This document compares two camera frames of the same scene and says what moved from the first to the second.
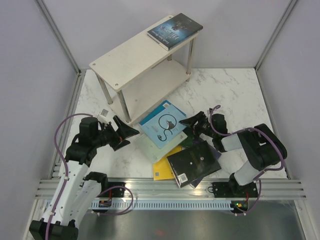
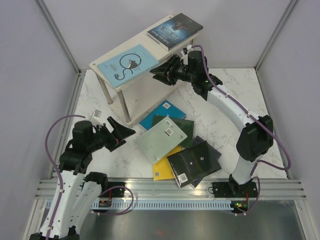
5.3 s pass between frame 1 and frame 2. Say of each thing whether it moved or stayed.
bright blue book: stayed
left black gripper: stayed
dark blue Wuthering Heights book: stayed
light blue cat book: moved
